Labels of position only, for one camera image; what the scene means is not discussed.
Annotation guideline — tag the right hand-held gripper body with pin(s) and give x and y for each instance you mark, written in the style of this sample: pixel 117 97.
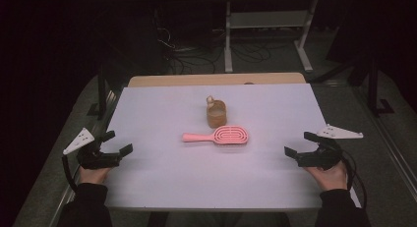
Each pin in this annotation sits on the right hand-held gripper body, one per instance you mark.
pixel 323 156

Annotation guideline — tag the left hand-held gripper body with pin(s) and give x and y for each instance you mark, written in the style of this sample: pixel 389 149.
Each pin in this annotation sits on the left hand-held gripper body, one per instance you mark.
pixel 95 158

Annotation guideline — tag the pink hairbrush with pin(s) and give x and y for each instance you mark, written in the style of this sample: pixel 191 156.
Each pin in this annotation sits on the pink hairbrush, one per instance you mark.
pixel 229 135

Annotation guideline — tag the brown cup with figure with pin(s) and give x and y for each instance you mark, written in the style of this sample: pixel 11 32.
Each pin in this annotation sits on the brown cup with figure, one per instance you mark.
pixel 216 117

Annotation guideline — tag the person's left hand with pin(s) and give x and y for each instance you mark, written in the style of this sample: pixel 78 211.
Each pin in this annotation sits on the person's left hand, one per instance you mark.
pixel 93 175

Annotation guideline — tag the person's right hand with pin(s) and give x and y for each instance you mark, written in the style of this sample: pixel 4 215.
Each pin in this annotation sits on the person's right hand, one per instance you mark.
pixel 331 178

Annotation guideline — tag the black metal stand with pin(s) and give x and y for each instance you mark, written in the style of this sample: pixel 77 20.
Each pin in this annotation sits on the black metal stand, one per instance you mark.
pixel 373 92
pixel 101 96

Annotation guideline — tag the white table mat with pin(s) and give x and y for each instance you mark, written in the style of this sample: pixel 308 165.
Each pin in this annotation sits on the white table mat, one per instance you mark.
pixel 213 178

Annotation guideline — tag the wooden table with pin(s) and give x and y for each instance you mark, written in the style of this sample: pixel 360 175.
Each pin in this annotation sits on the wooden table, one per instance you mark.
pixel 203 79

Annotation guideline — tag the white metal frame stand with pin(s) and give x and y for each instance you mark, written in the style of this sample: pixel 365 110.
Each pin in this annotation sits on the white metal frame stand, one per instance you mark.
pixel 267 20

